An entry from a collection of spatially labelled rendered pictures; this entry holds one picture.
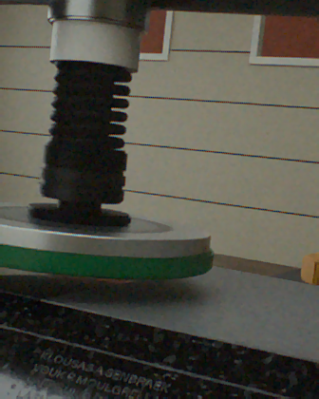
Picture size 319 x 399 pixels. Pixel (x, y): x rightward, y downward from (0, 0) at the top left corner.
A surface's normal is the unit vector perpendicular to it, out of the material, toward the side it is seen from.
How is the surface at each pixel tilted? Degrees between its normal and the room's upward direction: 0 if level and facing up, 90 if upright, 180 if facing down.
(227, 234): 90
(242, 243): 90
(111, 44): 90
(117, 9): 90
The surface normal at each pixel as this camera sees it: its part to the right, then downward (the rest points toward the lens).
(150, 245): 0.55, 0.11
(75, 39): -0.37, 0.01
